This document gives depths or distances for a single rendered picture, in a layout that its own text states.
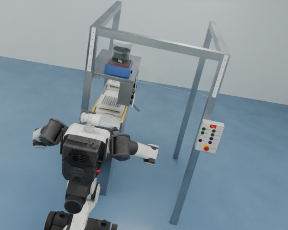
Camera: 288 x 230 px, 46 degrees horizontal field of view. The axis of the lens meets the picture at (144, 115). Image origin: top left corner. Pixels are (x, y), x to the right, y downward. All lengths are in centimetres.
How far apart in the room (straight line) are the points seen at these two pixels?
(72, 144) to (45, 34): 440
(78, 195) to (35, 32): 442
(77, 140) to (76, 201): 39
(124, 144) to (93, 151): 21
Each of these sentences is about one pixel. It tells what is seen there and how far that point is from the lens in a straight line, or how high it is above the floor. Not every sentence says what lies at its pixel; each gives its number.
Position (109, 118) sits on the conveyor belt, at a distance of 299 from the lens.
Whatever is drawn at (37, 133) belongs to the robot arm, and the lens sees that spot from 230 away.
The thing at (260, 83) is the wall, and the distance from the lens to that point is 669.
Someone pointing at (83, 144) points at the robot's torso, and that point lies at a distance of 201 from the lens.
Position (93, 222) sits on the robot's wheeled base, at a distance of 301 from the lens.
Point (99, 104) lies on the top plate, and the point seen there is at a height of 96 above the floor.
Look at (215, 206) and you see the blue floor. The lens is 378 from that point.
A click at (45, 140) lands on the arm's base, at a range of 212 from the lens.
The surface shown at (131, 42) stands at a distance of 253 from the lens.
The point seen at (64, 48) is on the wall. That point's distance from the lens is 624.
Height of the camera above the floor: 236
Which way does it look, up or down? 28 degrees down
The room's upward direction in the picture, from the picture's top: 12 degrees clockwise
